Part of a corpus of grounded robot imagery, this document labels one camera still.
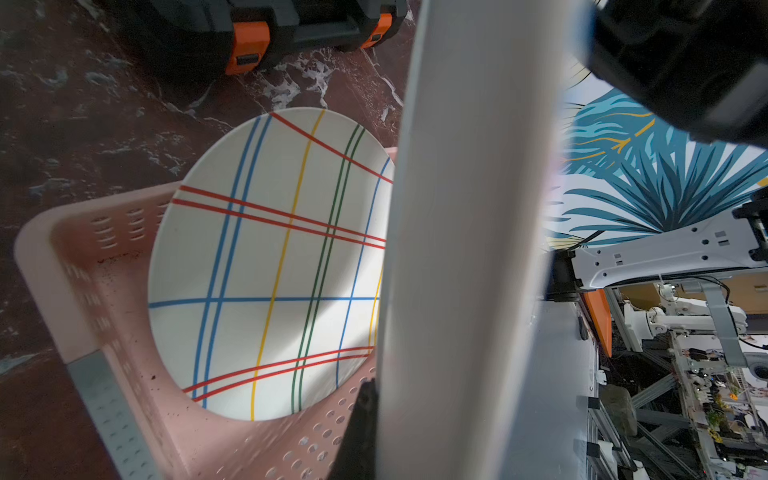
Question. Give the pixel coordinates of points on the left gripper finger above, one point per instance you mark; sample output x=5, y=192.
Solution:
x=355, y=459

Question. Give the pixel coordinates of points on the pink plastic basket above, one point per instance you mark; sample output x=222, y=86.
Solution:
x=86, y=266

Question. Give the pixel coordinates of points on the white plate coloured stripes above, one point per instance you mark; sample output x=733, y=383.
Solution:
x=266, y=273

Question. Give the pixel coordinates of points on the black tool case orange latches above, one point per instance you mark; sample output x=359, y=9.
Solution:
x=197, y=40

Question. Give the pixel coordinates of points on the colourful speckled plate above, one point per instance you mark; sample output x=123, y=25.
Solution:
x=465, y=259

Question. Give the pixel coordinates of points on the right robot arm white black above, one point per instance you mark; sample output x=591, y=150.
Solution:
x=728, y=241

